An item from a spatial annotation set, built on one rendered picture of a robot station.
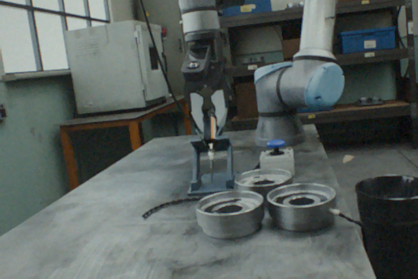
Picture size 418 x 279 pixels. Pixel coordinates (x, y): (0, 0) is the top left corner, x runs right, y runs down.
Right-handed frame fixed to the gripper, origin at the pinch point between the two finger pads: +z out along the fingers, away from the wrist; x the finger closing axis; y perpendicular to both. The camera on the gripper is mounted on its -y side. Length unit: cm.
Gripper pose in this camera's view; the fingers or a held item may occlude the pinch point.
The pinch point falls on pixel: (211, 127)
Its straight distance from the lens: 85.7
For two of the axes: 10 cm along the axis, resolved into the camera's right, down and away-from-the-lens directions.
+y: 1.6, -1.7, 9.7
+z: 1.2, 9.8, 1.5
